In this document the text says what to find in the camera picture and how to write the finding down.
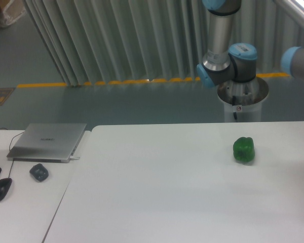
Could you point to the black computer mouse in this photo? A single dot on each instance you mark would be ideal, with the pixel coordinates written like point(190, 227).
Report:
point(5, 185)

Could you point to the black round controller puck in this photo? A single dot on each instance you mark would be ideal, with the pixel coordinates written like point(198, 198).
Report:
point(39, 172)

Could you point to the pale green pleated curtain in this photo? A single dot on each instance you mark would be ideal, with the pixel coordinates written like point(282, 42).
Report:
point(91, 41)

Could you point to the plastic wrapped cardboard box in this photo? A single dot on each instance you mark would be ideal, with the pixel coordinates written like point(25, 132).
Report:
point(11, 12)

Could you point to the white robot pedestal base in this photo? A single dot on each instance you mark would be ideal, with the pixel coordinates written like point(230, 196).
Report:
point(242, 102)

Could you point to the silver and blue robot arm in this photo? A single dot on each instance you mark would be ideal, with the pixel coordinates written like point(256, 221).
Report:
point(233, 69)

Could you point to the silver closed laptop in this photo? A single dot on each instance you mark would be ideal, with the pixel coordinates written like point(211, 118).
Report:
point(48, 142)

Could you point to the green bell pepper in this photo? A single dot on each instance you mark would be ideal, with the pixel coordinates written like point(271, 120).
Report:
point(243, 150)

